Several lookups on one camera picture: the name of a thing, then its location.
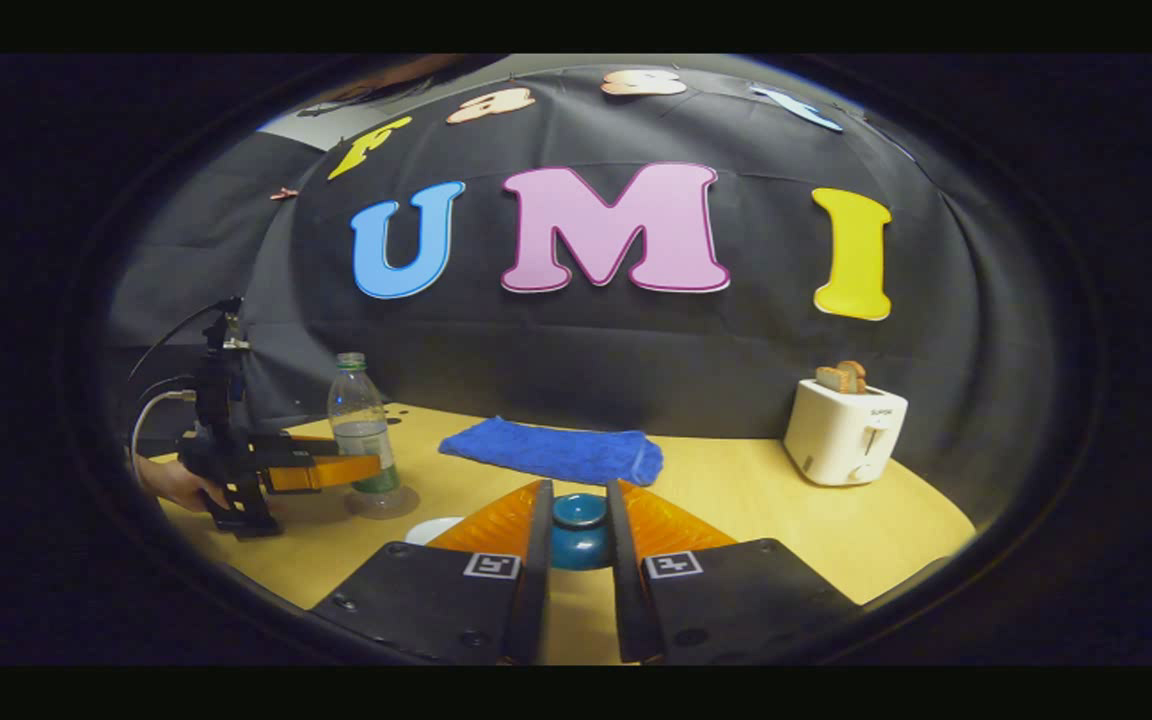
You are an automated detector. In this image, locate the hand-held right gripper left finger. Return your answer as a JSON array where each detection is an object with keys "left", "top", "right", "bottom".
[{"left": 308, "top": 478, "right": 556, "bottom": 667}]

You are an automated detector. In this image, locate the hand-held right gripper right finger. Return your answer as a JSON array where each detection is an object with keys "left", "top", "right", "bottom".
[{"left": 605, "top": 478, "right": 862, "bottom": 667}]

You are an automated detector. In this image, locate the clear plastic water bottle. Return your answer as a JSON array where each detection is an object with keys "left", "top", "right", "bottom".
[{"left": 327, "top": 352, "right": 403, "bottom": 496}]

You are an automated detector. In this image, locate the blue teacup lid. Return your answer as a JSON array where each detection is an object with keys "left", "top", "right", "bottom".
[{"left": 550, "top": 492, "right": 613, "bottom": 571}]

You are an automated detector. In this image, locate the blue towel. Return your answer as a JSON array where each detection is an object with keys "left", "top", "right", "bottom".
[{"left": 438, "top": 416, "right": 665, "bottom": 488}]

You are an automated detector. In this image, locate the white toaster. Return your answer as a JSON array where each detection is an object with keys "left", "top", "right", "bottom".
[{"left": 783, "top": 378, "right": 909, "bottom": 488}]

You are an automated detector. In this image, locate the grey cable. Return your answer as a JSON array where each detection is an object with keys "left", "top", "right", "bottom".
[{"left": 130, "top": 390, "right": 199, "bottom": 471}]

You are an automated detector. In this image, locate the black cable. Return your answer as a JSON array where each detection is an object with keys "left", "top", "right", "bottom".
[{"left": 128, "top": 300, "right": 237, "bottom": 381}]

